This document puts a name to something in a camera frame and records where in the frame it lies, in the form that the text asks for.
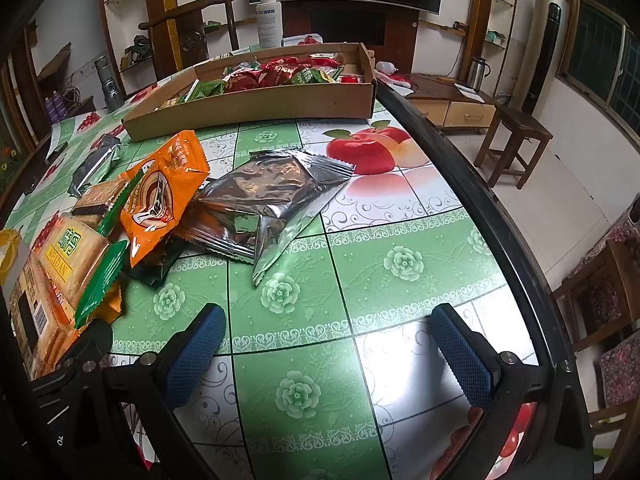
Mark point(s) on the shallow cardboard box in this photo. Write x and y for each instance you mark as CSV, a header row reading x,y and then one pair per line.
x,y
280,102

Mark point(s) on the large silver foil snack packet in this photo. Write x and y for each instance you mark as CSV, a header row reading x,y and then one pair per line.
x,y
280,180

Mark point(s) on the standing air conditioner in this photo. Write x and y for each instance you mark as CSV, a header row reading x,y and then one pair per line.
x,y
542,50

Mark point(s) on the white spray bottle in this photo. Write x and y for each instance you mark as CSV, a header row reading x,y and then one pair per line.
x,y
269,20

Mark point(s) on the white red plastic bag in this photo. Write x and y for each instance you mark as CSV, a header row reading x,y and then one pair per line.
x,y
395,77

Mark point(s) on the dark tool on shelf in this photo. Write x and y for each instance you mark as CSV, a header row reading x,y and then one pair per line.
x,y
136,47

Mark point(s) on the wooden wall shelf unit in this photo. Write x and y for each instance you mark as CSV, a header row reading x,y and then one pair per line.
x,y
130,10
490,5

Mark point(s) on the cracker packet dark filling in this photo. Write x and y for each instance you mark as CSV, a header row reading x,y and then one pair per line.
x,y
100,200

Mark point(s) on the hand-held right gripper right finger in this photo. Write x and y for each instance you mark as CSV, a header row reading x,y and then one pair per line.
x,y
462,360

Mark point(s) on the dark television cabinet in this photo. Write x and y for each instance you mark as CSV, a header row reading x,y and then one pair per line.
x,y
350,25

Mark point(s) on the orange snack packet cup print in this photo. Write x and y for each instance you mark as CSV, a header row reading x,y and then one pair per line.
x,y
160,195

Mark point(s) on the window with grille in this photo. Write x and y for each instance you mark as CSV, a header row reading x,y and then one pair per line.
x,y
600,50

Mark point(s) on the silver foil packet brown edge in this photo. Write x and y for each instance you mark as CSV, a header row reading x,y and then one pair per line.
x,y
272,255

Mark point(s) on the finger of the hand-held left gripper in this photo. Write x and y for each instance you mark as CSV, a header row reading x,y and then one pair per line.
x,y
82,360

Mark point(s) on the green fruit print tablecloth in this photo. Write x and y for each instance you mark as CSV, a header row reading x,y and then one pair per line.
x,y
400,260

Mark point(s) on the small silver foil snack packet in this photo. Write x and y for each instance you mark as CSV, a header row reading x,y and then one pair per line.
x,y
95,165

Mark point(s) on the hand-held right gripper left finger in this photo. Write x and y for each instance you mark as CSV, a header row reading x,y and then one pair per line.
x,y
195,355

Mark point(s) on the purple bottles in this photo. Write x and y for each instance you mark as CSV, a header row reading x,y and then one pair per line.
x,y
56,107

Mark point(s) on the wooden stool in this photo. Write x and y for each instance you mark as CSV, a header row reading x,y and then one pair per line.
x,y
515,135

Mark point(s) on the dark wooden armchair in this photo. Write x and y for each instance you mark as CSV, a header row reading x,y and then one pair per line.
x,y
192,35

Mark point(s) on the dark green snack packet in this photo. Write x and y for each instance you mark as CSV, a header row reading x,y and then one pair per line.
x,y
157,270

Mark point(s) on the steel kettle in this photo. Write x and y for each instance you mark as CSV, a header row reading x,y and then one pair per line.
x,y
477,72

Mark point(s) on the wooden chair floral cushion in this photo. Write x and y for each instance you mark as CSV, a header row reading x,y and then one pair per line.
x,y
600,285
620,375

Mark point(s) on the black phone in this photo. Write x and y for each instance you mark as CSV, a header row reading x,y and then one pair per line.
x,y
56,152

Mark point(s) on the pile of red green packets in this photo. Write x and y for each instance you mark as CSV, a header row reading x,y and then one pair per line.
x,y
270,74

